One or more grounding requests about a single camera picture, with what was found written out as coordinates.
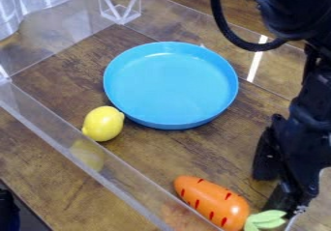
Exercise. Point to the clear acrylic corner bracket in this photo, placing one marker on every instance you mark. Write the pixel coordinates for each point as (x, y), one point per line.
(118, 13)

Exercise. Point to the yellow toy lemon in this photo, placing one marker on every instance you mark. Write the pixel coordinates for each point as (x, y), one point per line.
(103, 123)

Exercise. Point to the clear acrylic enclosure wall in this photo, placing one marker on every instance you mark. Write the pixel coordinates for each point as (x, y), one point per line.
(87, 186)

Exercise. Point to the blue round plate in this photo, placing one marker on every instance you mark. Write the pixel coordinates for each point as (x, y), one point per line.
(170, 86)

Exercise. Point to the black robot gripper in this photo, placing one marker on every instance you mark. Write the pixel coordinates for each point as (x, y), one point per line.
(292, 153)

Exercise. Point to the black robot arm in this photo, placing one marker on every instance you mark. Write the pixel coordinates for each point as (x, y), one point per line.
(304, 20)

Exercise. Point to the orange toy carrot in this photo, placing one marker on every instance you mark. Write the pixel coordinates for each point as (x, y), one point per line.
(224, 207)

